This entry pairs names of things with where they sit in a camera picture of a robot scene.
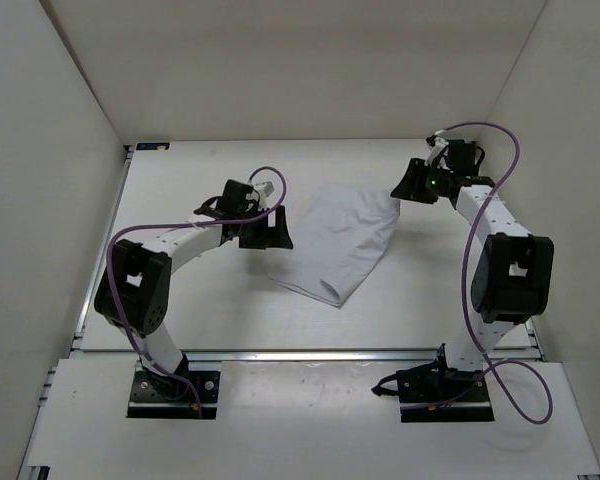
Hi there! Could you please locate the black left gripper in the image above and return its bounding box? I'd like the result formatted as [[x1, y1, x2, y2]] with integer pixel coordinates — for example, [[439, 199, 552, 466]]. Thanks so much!
[[239, 204, 293, 250]]

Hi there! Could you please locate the white skirt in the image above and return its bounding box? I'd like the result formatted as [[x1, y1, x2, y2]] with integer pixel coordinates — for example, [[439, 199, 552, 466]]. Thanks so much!
[[269, 184, 400, 308]]

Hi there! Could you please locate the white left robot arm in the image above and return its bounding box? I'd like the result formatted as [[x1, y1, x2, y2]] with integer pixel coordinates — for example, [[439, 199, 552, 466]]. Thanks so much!
[[94, 180, 293, 398]]

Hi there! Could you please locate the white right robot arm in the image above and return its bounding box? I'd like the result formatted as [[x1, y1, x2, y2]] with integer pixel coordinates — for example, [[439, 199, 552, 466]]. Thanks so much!
[[391, 135, 554, 401]]

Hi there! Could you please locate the blue left corner label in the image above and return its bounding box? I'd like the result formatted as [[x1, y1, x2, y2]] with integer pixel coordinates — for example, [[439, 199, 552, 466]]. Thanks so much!
[[135, 142, 171, 151]]

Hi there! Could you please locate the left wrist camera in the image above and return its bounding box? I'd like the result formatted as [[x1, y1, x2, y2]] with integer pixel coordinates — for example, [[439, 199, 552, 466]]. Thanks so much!
[[253, 181, 275, 202]]

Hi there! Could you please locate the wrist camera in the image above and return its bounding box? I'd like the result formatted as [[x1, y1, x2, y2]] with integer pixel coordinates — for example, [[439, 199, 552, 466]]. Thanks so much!
[[425, 134, 449, 164], [253, 181, 275, 202]]

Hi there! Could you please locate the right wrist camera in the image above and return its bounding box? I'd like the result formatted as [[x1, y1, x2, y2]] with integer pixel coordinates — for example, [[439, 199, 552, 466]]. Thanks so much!
[[425, 134, 449, 164]]

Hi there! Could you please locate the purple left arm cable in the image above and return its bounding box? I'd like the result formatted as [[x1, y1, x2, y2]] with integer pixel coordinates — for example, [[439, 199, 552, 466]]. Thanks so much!
[[104, 166, 289, 386]]

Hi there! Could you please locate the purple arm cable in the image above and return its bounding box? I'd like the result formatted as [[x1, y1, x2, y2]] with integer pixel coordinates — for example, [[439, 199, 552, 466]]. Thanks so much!
[[104, 166, 289, 386], [434, 122, 556, 426]]

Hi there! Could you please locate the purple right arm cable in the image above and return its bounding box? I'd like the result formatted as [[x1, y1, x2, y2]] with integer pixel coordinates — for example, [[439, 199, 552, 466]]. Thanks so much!
[[434, 122, 556, 426]]

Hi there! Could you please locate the aluminium front rail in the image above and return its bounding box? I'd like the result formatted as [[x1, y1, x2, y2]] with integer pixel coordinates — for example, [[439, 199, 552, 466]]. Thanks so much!
[[182, 348, 546, 364]]

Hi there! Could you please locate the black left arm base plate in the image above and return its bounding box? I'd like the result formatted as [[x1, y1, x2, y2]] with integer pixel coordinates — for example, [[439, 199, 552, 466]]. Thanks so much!
[[127, 368, 221, 420]]

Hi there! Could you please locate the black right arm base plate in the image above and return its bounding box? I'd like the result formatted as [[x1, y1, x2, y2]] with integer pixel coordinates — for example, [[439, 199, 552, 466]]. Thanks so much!
[[396, 365, 495, 423]]

